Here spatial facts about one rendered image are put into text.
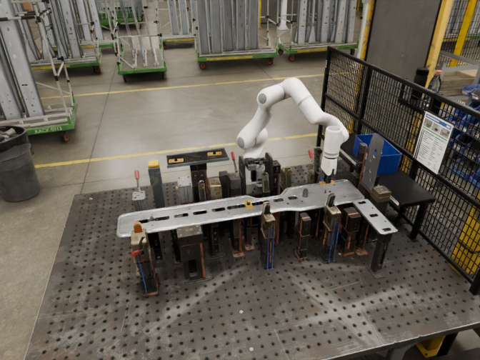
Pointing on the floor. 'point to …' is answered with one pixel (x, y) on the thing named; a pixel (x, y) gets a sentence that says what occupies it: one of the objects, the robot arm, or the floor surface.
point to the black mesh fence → (411, 155)
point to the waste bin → (17, 165)
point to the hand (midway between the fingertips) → (327, 178)
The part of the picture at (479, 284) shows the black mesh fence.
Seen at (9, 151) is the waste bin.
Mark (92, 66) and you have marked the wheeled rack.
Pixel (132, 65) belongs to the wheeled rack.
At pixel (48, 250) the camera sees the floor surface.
